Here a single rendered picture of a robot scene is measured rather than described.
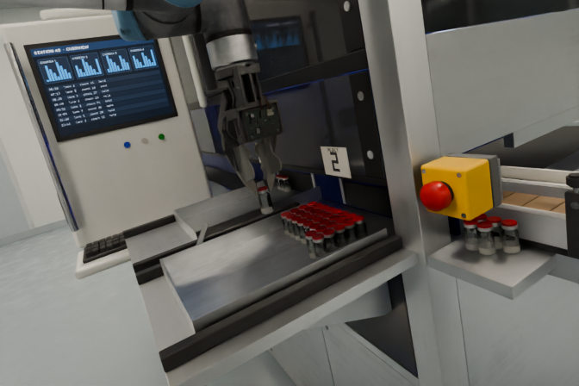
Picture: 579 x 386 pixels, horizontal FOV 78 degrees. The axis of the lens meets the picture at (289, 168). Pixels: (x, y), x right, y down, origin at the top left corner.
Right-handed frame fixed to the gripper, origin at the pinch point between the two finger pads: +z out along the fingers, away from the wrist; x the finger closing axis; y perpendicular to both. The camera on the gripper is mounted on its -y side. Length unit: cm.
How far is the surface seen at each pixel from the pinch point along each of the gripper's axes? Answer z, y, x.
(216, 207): 13.0, -47.3, 1.7
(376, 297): 25.2, 8.2, 14.1
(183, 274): 14.1, -9.7, -15.5
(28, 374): 99, -170, -93
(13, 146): -33, -533, -135
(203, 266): 14.0, -9.6, -11.7
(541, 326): 44, 17, 48
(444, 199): 3.4, 26.1, 14.7
